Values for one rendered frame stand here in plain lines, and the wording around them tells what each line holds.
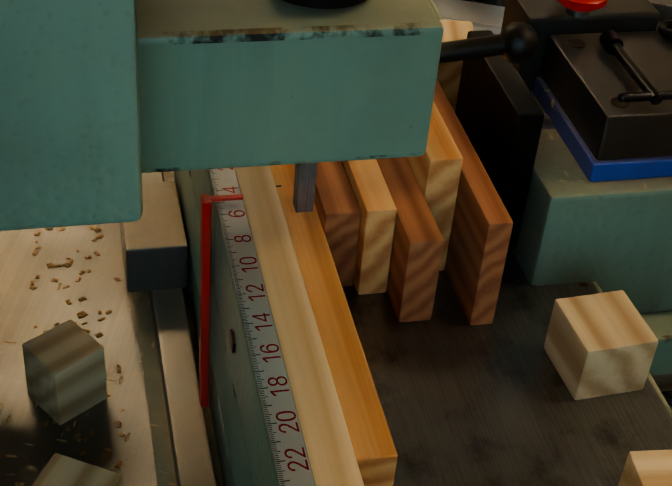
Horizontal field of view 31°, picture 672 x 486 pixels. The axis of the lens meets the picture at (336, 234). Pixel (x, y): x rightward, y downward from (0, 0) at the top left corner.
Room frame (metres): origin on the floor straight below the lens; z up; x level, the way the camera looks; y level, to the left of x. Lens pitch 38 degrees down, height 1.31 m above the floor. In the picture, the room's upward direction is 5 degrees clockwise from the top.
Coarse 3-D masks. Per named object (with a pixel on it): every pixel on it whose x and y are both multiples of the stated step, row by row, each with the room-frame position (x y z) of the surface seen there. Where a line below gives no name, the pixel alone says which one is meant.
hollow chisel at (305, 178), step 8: (296, 168) 0.49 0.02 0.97; (304, 168) 0.48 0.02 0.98; (312, 168) 0.48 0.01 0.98; (296, 176) 0.49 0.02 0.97; (304, 176) 0.48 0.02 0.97; (312, 176) 0.48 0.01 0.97; (296, 184) 0.49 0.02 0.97; (304, 184) 0.48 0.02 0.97; (312, 184) 0.48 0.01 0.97; (296, 192) 0.48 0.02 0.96; (304, 192) 0.48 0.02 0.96; (312, 192) 0.48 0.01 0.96; (296, 200) 0.48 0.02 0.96; (304, 200) 0.48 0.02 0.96; (312, 200) 0.48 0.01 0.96; (296, 208) 0.48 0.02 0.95; (304, 208) 0.48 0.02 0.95; (312, 208) 0.48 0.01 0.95
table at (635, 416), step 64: (192, 192) 0.57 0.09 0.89; (192, 256) 0.57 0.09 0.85; (512, 256) 0.53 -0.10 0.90; (384, 320) 0.46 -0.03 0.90; (448, 320) 0.47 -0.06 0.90; (512, 320) 0.47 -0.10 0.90; (384, 384) 0.42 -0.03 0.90; (448, 384) 0.42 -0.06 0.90; (512, 384) 0.43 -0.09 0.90; (448, 448) 0.38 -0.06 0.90; (512, 448) 0.38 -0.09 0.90; (576, 448) 0.39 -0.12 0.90; (640, 448) 0.39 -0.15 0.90
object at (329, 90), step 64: (192, 0) 0.47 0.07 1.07; (256, 0) 0.47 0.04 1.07; (384, 0) 0.49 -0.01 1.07; (192, 64) 0.44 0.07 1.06; (256, 64) 0.45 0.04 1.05; (320, 64) 0.45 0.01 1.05; (384, 64) 0.46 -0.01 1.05; (192, 128) 0.44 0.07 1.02; (256, 128) 0.45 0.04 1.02; (320, 128) 0.45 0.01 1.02; (384, 128) 0.46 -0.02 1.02
